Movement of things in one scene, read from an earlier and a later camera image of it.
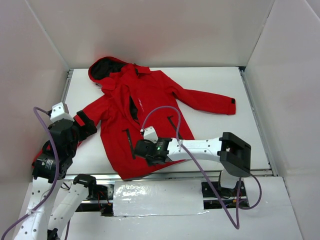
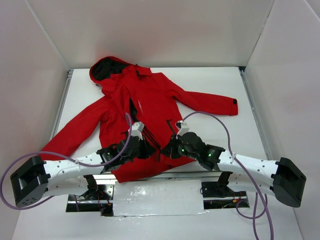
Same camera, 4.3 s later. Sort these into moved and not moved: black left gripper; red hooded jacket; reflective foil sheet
Moved: black left gripper
Not moved: reflective foil sheet; red hooded jacket
